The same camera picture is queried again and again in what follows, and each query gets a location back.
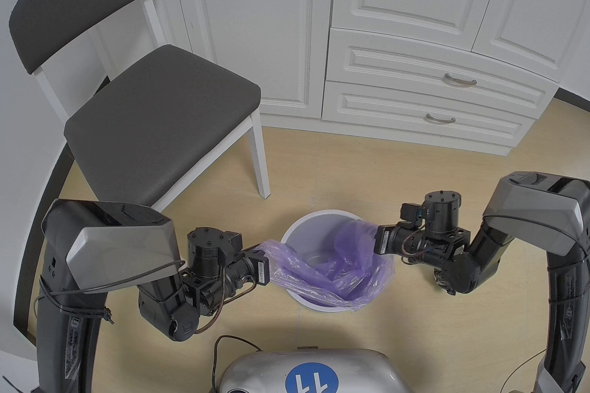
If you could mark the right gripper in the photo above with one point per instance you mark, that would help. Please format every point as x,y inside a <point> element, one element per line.
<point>392,239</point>

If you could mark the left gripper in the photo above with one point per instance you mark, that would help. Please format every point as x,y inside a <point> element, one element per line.
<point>251,269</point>

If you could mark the purple plastic bag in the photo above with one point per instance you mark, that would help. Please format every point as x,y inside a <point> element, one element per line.
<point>364,285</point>

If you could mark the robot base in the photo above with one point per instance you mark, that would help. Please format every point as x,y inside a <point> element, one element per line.
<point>313,370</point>

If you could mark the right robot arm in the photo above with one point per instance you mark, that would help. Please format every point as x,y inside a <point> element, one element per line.
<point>530,216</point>

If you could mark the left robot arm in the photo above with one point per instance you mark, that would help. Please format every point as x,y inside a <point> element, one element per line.
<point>115,243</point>

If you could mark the white trash bin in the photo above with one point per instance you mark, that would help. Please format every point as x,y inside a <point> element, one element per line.
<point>304,234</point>

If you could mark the grey and white chair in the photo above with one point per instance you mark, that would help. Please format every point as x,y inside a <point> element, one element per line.
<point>156,115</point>

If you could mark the white wardrobe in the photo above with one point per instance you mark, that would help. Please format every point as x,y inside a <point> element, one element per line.
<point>415,13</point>

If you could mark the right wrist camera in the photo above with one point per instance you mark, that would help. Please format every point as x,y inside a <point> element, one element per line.
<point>409,214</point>

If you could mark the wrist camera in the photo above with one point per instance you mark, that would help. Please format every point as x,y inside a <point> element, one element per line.
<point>409,214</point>
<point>233,243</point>

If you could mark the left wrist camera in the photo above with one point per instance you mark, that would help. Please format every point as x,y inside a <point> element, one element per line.
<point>233,243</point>

